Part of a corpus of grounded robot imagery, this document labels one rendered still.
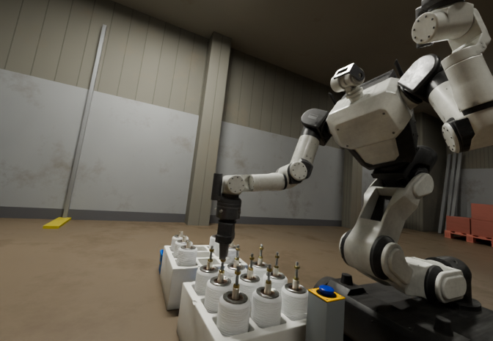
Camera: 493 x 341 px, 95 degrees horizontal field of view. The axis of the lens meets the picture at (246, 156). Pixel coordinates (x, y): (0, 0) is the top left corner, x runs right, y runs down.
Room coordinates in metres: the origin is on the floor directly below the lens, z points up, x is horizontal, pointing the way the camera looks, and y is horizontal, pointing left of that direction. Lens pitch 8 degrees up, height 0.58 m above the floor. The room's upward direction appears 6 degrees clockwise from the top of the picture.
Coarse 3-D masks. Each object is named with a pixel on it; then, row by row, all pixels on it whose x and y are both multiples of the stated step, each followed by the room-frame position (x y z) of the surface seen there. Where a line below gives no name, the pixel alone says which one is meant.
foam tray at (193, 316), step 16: (192, 288) 0.93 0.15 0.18; (192, 304) 0.84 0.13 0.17; (192, 320) 0.82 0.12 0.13; (208, 320) 0.74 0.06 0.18; (288, 320) 0.78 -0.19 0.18; (304, 320) 0.79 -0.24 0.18; (192, 336) 0.81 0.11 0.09; (208, 336) 0.69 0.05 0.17; (240, 336) 0.68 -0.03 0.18; (256, 336) 0.69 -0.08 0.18; (272, 336) 0.71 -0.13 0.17; (288, 336) 0.74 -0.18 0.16; (304, 336) 0.77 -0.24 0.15
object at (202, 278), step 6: (198, 270) 0.93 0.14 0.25; (198, 276) 0.91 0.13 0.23; (204, 276) 0.90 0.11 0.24; (210, 276) 0.90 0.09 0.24; (198, 282) 0.91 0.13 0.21; (204, 282) 0.90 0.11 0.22; (198, 288) 0.91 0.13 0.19; (204, 288) 0.90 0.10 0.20; (198, 294) 0.90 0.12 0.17; (204, 294) 0.90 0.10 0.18
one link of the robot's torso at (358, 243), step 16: (416, 176) 0.87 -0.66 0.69; (368, 192) 0.95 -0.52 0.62; (384, 192) 0.92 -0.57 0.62; (400, 192) 0.84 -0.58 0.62; (416, 192) 0.84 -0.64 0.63; (368, 208) 0.92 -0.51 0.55; (384, 208) 0.90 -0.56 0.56; (400, 208) 0.84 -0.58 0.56; (416, 208) 0.86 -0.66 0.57; (368, 224) 0.85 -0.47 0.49; (384, 224) 0.82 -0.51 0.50; (400, 224) 0.86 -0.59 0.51; (352, 240) 0.85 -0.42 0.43; (368, 240) 0.81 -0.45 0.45; (384, 240) 0.79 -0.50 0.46; (352, 256) 0.84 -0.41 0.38; (368, 256) 0.79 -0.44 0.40; (368, 272) 0.81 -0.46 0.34
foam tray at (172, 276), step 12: (168, 252) 1.33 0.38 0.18; (204, 252) 1.42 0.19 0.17; (168, 264) 1.23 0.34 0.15; (204, 264) 1.30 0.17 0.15; (216, 264) 1.29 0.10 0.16; (168, 276) 1.18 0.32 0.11; (180, 276) 1.13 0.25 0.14; (192, 276) 1.15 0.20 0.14; (168, 288) 1.14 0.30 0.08; (180, 288) 1.13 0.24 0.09; (168, 300) 1.11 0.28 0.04
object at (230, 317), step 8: (224, 304) 0.70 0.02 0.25; (232, 304) 0.70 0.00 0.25; (240, 304) 0.70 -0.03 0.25; (248, 304) 0.71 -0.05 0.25; (224, 312) 0.70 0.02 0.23; (232, 312) 0.69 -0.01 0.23; (240, 312) 0.69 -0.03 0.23; (248, 312) 0.71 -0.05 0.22; (224, 320) 0.69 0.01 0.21; (232, 320) 0.69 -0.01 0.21; (240, 320) 0.69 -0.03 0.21; (248, 320) 0.72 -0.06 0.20; (224, 328) 0.69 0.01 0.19; (232, 328) 0.69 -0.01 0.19; (240, 328) 0.70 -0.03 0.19; (248, 328) 0.73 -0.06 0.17; (224, 336) 0.69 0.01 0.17
